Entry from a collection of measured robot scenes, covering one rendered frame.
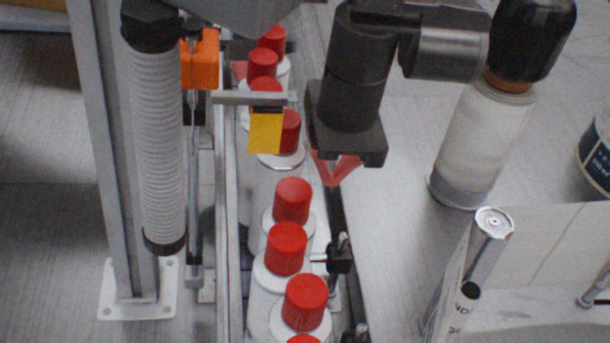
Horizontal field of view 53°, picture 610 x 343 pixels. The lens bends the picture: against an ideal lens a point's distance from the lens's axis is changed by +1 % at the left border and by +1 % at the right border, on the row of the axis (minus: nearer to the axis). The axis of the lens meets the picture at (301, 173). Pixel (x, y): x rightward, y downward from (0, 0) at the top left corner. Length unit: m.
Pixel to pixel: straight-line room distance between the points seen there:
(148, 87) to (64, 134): 0.60
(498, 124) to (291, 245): 0.35
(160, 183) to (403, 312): 0.38
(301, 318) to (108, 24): 0.26
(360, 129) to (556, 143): 0.52
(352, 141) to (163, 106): 0.22
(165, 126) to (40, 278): 0.44
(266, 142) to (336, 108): 0.08
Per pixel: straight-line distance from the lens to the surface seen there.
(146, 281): 0.71
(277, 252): 0.48
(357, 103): 0.53
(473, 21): 0.52
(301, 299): 0.45
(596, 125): 0.97
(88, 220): 0.84
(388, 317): 0.71
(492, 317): 0.75
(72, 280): 0.78
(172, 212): 0.44
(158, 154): 0.40
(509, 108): 0.73
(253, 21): 0.32
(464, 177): 0.80
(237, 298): 0.59
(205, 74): 0.47
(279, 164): 0.60
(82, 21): 0.48
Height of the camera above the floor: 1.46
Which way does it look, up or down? 45 degrees down
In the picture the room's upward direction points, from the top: 10 degrees clockwise
